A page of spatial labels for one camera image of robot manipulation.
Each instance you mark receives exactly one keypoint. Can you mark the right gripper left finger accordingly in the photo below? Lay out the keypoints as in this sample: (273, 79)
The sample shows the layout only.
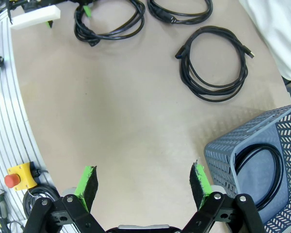
(87, 184)

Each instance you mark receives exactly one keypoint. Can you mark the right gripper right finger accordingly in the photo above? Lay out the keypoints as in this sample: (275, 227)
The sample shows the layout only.
(198, 187)

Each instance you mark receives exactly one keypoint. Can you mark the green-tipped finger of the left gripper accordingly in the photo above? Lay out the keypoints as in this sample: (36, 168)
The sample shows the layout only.
(49, 25)
(87, 12)

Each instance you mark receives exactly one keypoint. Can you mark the grey perforated plastic basket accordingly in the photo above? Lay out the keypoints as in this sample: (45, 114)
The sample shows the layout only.
(257, 174)

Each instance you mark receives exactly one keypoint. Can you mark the yellow emergency stop box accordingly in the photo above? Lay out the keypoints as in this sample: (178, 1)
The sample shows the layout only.
(23, 177)

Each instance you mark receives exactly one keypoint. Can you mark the small grey device white top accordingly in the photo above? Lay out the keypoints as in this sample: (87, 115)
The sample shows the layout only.
(1, 201)

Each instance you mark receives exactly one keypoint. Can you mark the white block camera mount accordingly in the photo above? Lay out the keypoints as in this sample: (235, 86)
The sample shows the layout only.
(36, 17)

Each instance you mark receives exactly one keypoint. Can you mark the aluminium profile table frame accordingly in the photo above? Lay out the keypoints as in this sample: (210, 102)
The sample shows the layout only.
(7, 121)

